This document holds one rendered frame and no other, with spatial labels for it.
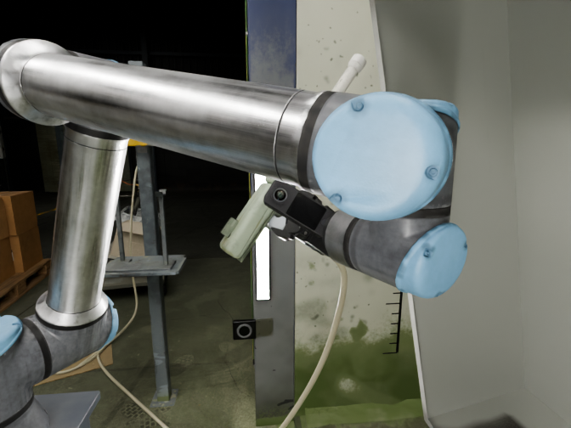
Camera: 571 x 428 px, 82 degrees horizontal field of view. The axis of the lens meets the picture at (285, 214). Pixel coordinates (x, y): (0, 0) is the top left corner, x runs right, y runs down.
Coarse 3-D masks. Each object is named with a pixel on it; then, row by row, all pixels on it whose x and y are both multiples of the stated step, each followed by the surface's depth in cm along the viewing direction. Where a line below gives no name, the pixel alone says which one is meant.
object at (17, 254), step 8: (24, 232) 312; (32, 232) 327; (16, 240) 302; (24, 240) 311; (32, 240) 326; (16, 248) 303; (24, 248) 311; (32, 248) 326; (40, 248) 340; (16, 256) 305; (24, 256) 310; (32, 256) 325; (40, 256) 339; (16, 264) 306; (24, 264) 309; (32, 264) 324; (16, 272) 307
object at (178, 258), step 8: (128, 256) 152; (136, 256) 152; (144, 256) 152; (152, 256) 152; (160, 256) 152; (168, 256) 152; (176, 256) 152; (184, 256) 153; (176, 264) 142; (120, 272) 134; (128, 272) 134; (136, 272) 134; (144, 272) 134; (152, 272) 134; (160, 272) 134; (168, 272) 134; (176, 272) 134
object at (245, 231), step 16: (352, 64) 68; (352, 80) 68; (256, 192) 64; (256, 208) 61; (240, 224) 61; (256, 224) 62; (224, 240) 62; (240, 240) 61; (256, 240) 63; (240, 256) 62
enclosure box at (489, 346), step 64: (384, 0) 76; (448, 0) 78; (512, 0) 79; (384, 64) 79; (448, 64) 81; (512, 64) 83; (512, 128) 87; (512, 192) 91; (512, 256) 95; (448, 320) 96; (512, 320) 100; (448, 384) 101; (512, 384) 105
